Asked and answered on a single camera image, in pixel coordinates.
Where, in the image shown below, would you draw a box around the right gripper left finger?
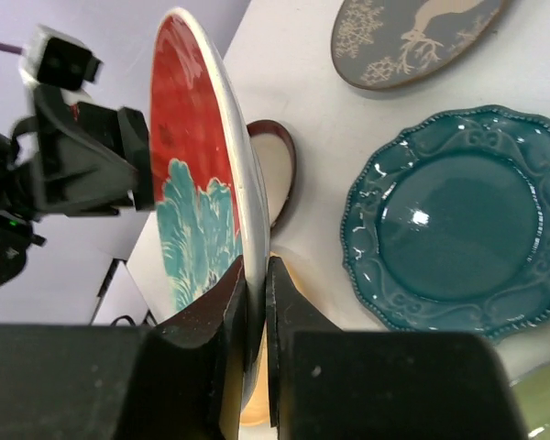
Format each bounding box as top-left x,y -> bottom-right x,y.
155,257 -> 247,439

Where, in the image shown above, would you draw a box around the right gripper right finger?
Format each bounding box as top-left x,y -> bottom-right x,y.
266,257 -> 341,439

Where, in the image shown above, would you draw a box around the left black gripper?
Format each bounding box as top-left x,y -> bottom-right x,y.
10,84 -> 155,215

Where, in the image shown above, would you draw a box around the red plate with teal flower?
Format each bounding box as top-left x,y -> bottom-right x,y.
148,6 -> 272,368

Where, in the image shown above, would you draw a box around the grey plate with deer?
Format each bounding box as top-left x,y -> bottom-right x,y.
331,0 -> 509,91

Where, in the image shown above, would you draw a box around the round yellow plate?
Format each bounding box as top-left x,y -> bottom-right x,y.
239,246 -> 312,427

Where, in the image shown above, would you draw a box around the dark red rimmed plate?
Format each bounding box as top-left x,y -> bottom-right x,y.
247,119 -> 297,231

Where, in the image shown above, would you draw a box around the teal scalloped plate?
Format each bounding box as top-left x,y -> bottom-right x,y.
340,105 -> 550,340

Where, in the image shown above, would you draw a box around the square green panda dish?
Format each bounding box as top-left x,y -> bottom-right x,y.
511,361 -> 550,439

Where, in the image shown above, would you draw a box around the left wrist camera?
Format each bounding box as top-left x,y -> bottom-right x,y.
18,25 -> 102,92

